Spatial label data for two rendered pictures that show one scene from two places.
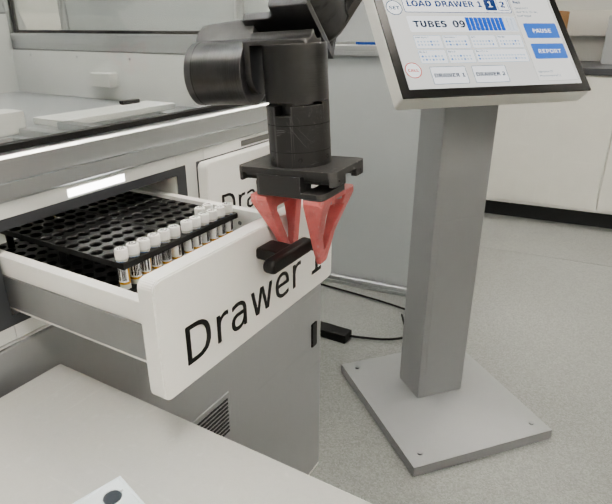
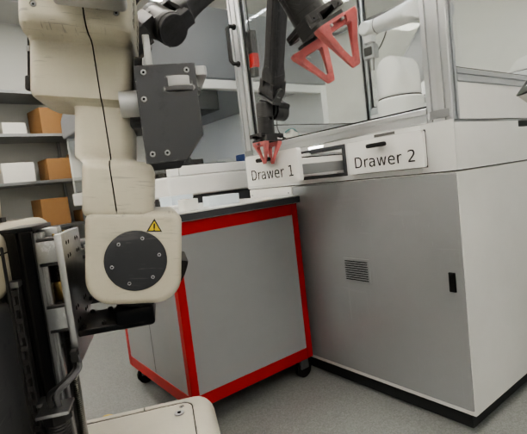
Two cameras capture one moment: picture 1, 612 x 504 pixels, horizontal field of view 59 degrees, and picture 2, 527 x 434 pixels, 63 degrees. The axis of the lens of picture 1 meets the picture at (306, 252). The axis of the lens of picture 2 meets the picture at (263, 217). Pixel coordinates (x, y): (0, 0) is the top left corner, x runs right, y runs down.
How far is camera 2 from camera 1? 174 cm
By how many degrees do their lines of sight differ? 109
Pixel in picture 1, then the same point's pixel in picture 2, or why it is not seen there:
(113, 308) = not seen: hidden behind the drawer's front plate
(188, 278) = (251, 159)
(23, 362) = (297, 192)
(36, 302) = not seen: hidden behind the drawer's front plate
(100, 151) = (315, 137)
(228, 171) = (357, 147)
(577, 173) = not seen: outside the picture
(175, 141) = (341, 134)
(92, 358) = (313, 201)
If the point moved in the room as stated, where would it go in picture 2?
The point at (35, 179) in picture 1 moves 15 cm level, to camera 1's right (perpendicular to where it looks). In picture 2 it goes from (300, 143) to (288, 142)
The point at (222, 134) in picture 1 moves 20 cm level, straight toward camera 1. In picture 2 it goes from (362, 132) to (303, 139)
